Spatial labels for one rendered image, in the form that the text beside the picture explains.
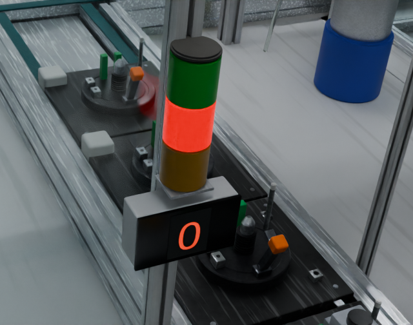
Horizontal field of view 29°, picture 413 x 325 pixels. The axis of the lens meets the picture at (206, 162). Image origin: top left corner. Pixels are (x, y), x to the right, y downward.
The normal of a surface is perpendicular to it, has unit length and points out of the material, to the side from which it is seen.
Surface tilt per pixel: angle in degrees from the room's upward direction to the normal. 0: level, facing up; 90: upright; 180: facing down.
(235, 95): 0
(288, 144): 0
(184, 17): 90
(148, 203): 0
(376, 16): 90
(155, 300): 90
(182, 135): 90
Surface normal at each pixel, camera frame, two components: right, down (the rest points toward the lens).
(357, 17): -0.36, 0.50
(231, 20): 0.45, 0.55
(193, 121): 0.18, 0.58
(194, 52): 0.10, -0.82
